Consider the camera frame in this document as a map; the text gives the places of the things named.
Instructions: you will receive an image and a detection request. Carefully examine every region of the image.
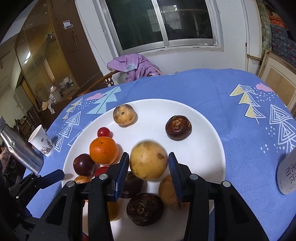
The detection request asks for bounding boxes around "yellow round pear fruit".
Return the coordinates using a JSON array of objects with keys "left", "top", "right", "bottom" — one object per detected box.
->
[{"left": 129, "top": 141, "right": 168, "bottom": 180}]

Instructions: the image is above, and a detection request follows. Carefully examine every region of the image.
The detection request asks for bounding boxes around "orange mandarin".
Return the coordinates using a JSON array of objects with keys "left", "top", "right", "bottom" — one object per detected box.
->
[{"left": 89, "top": 137, "right": 119, "bottom": 166}]

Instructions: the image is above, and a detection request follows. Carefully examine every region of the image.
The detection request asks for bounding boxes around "silver metal bottle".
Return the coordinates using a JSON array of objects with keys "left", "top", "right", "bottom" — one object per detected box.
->
[{"left": 0, "top": 116, "right": 44, "bottom": 175}]

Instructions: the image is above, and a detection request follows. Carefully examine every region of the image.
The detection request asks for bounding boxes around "white oval plate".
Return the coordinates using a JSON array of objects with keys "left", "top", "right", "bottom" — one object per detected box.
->
[{"left": 62, "top": 99, "right": 226, "bottom": 240}]

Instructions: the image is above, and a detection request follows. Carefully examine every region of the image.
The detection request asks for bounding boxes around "dark red plum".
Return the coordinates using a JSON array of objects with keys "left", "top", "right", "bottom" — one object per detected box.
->
[{"left": 73, "top": 154, "right": 95, "bottom": 177}]

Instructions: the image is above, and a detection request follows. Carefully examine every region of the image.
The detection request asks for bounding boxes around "white paper cup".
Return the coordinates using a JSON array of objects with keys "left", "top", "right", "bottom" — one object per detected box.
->
[{"left": 28, "top": 125, "right": 55, "bottom": 157}]

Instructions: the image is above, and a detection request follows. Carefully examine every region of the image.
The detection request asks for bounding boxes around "small red cherry tomato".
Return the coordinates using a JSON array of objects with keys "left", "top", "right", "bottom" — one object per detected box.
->
[{"left": 97, "top": 127, "right": 111, "bottom": 137}]

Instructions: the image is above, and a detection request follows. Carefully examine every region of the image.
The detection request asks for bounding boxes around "small speckled yellow fruit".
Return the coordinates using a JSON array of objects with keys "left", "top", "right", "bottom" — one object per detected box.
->
[{"left": 112, "top": 104, "right": 136, "bottom": 126}]

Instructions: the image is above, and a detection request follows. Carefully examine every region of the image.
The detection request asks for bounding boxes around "blue patterned tablecloth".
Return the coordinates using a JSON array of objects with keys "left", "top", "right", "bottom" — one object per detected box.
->
[{"left": 41, "top": 69, "right": 295, "bottom": 240}]

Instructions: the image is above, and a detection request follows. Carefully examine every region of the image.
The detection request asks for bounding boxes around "wooden chair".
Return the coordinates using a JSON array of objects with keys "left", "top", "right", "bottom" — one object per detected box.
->
[{"left": 73, "top": 71, "right": 119, "bottom": 98}]

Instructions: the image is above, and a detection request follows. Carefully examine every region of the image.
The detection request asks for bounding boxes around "white beverage can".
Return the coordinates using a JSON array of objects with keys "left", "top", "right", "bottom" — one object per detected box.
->
[{"left": 276, "top": 148, "right": 296, "bottom": 195}]

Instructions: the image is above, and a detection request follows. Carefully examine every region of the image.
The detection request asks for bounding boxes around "purple jacket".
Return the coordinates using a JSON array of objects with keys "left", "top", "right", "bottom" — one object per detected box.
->
[{"left": 107, "top": 54, "right": 162, "bottom": 82}]

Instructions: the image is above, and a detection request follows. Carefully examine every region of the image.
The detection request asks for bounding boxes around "wooden glass cabinet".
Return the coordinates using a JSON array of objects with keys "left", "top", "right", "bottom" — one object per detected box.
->
[{"left": 14, "top": 0, "right": 105, "bottom": 110}]

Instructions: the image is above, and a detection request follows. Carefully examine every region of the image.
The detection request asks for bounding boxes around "sliding window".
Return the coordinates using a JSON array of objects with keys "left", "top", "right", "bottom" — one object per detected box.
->
[{"left": 93, "top": 1, "right": 224, "bottom": 56}]

